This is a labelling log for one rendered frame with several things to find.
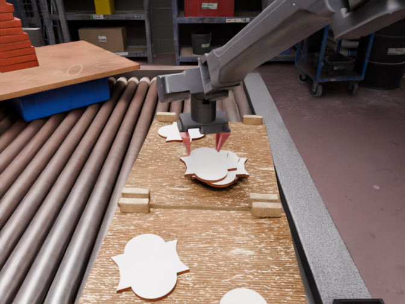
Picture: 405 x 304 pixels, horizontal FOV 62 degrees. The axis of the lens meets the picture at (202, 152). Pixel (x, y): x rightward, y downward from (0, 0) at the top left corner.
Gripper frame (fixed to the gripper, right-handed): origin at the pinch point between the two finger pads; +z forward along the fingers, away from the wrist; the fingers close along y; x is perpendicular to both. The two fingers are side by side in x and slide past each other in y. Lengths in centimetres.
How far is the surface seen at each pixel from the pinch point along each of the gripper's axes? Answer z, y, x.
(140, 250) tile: 3.1, -16.8, -24.9
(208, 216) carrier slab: 3.9, -3.0, -18.1
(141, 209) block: 2.9, -15.8, -14.3
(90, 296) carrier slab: 3.8, -25.1, -31.9
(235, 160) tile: 0.7, 6.9, -4.3
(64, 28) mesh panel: 1, -50, 154
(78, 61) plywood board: -5, -33, 65
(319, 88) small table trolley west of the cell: 90, 184, 240
